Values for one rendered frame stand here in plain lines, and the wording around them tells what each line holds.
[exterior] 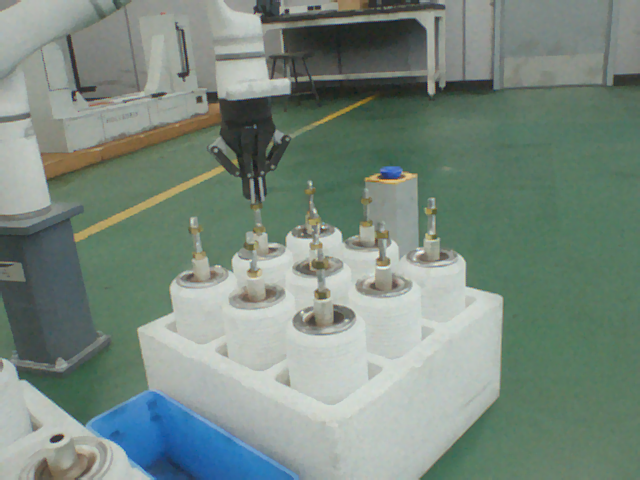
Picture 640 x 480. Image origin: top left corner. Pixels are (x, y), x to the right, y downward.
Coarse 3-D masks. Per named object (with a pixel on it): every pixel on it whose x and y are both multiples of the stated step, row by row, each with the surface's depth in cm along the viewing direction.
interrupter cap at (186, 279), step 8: (184, 272) 86; (192, 272) 86; (216, 272) 85; (224, 272) 85; (176, 280) 83; (184, 280) 83; (192, 280) 84; (208, 280) 83; (216, 280) 82; (192, 288) 81; (200, 288) 81
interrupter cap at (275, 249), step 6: (270, 246) 94; (276, 246) 94; (282, 246) 93; (240, 252) 92; (246, 252) 92; (270, 252) 92; (276, 252) 91; (282, 252) 91; (240, 258) 90; (246, 258) 89; (258, 258) 89; (264, 258) 89; (270, 258) 89
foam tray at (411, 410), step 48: (144, 336) 85; (432, 336) 78; (480, 336) 84; (192, 384) 80; (240, 384) 71; (288, 384) 74; (384, 384) 68; (432, 384) 76; (480, 384) 87; (240, 432) 75; (288, 432) 67; (336, 432) 61; (384, 432) 69; (432, 432) 78
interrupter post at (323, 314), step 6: (318, 300) 67; (324, 300) 67; (330, 300) 68; (318, 306) 67; (324, 306) 67; (330, 306) 68; (318, 312) 68; (324, 312) 68; (330, 312) 68; (318, 318) 68; (324, 318) 68; (330, 318) 68; (324, 324) 68
